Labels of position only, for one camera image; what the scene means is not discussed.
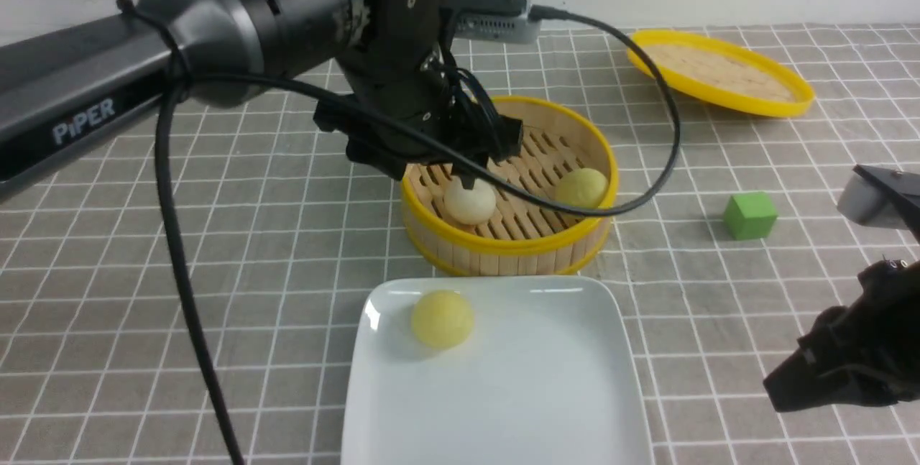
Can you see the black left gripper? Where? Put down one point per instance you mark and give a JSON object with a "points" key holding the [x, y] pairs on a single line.
{"points": [[398, 67]]}

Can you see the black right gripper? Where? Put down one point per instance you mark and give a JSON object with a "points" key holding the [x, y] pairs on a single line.
{"points": [[864, 354]]}

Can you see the white steamed bun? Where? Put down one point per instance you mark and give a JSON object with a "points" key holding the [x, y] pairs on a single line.
{"points": [[470, 206]]}

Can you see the yellow-green steamed bun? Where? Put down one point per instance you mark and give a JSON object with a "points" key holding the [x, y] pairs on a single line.
{"points": [[582, 188]]}

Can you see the yellow steamed bun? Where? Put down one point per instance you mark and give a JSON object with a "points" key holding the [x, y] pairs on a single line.
{"points": [[442, 319]]}

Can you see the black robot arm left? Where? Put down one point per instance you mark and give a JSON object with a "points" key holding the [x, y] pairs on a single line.
{"points": [[64, 93]]}

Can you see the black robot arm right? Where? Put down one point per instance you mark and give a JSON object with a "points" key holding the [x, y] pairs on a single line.
{"points": [[863, 354]]}

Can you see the white square plate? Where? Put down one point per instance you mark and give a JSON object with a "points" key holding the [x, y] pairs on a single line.
{"points": [[546, 377]]}

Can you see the yellow-rimmed bamboo steamer basket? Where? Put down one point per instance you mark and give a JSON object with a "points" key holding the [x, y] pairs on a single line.
{"points": [[519, 238]]}

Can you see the green cube block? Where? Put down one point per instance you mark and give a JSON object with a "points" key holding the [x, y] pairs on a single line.
{"points": [[750, 215]]}

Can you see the grey checkered tablecloth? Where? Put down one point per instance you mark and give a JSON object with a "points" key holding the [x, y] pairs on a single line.
{"points": [[285, 239]]}

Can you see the yellow-rimmed bamboo steamer lid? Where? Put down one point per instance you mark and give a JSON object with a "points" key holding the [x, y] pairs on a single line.
{"points": [[726, 75]]}

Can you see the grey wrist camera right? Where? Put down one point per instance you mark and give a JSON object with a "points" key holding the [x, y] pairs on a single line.
{"points": [[882, 197]]}

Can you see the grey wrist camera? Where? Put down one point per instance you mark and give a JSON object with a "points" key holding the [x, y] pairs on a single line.
{"points": [[882, 197], [505, 21]]}

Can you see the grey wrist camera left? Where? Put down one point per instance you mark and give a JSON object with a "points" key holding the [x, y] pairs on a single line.
{"points": [[505, 21]]}

